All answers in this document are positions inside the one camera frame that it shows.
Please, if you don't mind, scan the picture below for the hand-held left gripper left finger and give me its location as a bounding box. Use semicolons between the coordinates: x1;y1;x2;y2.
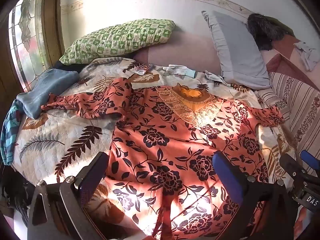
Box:
27;151;110;240

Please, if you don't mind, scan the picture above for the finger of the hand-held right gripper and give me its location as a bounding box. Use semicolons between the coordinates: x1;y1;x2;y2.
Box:
279;152;308;191
301;150;320;173

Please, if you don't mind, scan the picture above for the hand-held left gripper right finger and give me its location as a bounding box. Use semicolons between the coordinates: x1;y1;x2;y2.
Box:
207;151;300;240

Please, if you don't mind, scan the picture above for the orange floral dress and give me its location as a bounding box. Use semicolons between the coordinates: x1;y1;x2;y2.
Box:
41;77;285;240

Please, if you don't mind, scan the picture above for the leaf print blanket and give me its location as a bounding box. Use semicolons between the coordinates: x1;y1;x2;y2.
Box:
12;57;298;240

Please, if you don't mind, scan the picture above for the striped floral bed sheet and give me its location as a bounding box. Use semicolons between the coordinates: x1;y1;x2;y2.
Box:
255;72;320;165

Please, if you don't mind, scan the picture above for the teal striped cloth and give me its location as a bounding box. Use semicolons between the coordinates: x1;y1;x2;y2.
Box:
0;99;24;166

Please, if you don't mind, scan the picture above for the blue folded cloth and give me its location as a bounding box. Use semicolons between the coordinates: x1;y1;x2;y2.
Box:
16;69;80;120

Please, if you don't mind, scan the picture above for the crumpled grey cloth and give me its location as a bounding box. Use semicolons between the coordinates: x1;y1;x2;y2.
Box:
204;70;229;85

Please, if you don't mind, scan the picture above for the white crumpled cloth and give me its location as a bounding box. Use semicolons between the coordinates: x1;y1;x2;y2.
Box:
293;41;320;72

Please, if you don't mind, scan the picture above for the silver foil packet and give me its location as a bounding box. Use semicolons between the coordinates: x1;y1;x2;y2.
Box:
134;64;155;75

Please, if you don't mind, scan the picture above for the white glove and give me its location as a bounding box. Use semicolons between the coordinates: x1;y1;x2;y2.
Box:
162;64;197;78

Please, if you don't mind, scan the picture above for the grey ruffled pillow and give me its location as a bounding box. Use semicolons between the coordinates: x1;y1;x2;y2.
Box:
201;10;273;90

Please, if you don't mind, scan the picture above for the pink headboard cushion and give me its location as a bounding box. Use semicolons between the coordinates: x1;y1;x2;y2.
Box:
134;27;223;77

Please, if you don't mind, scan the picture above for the green checked pillow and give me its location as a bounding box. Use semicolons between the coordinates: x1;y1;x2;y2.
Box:
59;19;176;65

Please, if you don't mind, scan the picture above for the dark furry garment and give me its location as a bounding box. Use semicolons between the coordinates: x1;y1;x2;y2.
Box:
247;13;295;52

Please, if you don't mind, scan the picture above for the stained glass window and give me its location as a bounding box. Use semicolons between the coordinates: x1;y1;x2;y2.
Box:
7;0;50;93

